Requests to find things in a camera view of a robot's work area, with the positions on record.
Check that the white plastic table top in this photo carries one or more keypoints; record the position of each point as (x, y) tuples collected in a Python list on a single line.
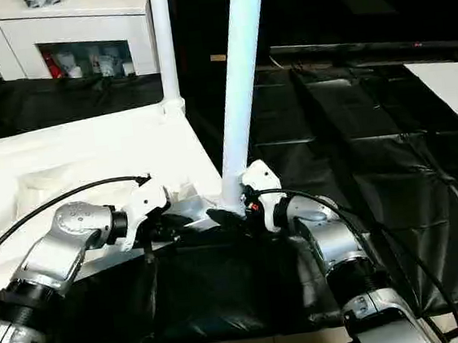
[(88, 153)]

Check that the white plastic table leg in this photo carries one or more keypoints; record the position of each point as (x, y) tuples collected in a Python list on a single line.
[(239, 76), (164, 43)]

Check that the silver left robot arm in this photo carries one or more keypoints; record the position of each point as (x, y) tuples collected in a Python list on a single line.
[(57, 255)]

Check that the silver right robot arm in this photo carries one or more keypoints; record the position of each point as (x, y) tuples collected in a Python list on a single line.
[(335, 242)]

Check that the black glossy mat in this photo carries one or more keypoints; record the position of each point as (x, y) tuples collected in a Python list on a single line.
[(376, 164)]

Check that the small tan label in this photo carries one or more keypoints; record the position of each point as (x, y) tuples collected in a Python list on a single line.
[(218, 57)]

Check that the small white cup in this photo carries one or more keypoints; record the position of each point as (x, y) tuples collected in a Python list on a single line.
[(129, 69)]

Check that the long black bar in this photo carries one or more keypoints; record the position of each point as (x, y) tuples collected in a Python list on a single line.
[(363, 47)]

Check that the white glass-door cabinet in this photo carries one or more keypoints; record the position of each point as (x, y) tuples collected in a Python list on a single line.
[(74, 28)]

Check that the white flat panel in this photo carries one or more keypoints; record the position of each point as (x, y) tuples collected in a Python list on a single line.
[(450, 91)]

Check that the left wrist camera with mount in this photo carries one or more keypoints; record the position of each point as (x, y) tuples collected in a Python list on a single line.
[(146, 200)]

